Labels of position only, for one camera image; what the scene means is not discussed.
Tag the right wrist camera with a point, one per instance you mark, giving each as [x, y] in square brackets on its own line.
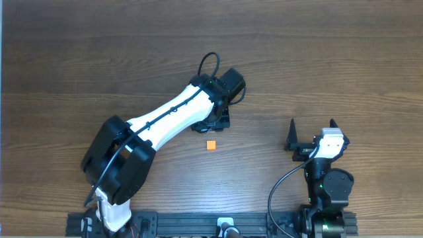
[330, 143]

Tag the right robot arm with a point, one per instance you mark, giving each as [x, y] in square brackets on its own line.
[337, 185]

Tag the orange cube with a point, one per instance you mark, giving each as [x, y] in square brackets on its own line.
[211, 145]

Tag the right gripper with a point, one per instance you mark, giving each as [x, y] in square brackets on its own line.
[304, 152]

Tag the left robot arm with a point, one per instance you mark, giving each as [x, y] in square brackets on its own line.
[175, 115]

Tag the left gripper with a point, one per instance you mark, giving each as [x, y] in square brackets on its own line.
[224, 120]

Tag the mounting rail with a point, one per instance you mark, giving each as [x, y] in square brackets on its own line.
[188, 224]

